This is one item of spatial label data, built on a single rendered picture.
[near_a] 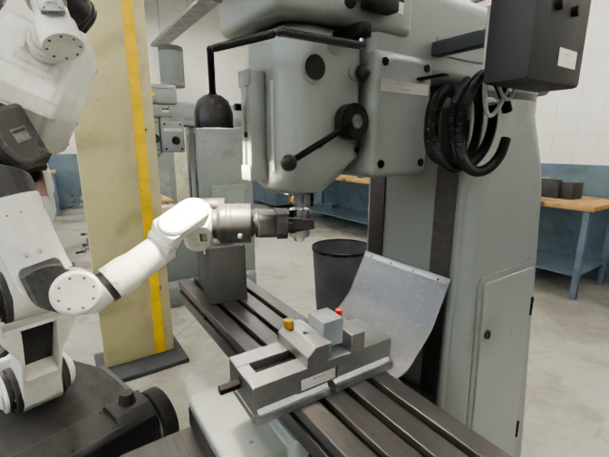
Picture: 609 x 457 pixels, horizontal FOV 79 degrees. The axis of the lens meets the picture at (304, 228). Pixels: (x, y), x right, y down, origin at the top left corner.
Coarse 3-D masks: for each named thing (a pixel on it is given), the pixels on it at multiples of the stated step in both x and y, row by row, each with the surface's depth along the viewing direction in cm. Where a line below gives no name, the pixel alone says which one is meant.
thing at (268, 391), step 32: (352, 320) 93; (256, 352) 78; (288, 352) 79; (352, 352) 79; (384, 352) 84; (256, 384) 68; (288, 384) 71; (320, 384) 76; (352, 384) 79; (256, 416) 68
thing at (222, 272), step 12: (216, 240) 118; (204, 252) 119; (216, 252) 115; (228, 252) 117; (240, 252) 118; (204, 264) 122; (216, 264) 116; (228, 264) 118; (240, 264) 119; (204, 276) 124; (216, 276) 116; (228, 276) 118; (240, 276) 120; (204, 288) 127; (216, 288) 117; (228, 288) 119; (240, 288) 121; (216, 300) 118; (228, 300) 120
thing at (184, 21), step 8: (200, 0) 569; (472, 0) 453; (480, 0) 445; (192, 8) 603; (200, 8) 603; (208, 8) 603; (184, 16) 642; (192, 16) 642; (200, 16) 642; (176, 24) 686; (184, 24) 686; (192, 24) 686; (168, 32) 730; (176, 32) 730; (160, 40) 788; (168, 40) 788
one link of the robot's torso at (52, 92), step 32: (0, 0) 69; (0, 32) 66; (0, 64) 64; (32, 64) 68; (64, 64) 72; (96, 64) 81; (0, 96) 64; (32, 96) 66; (64, 96) 70; (64, 128) 73
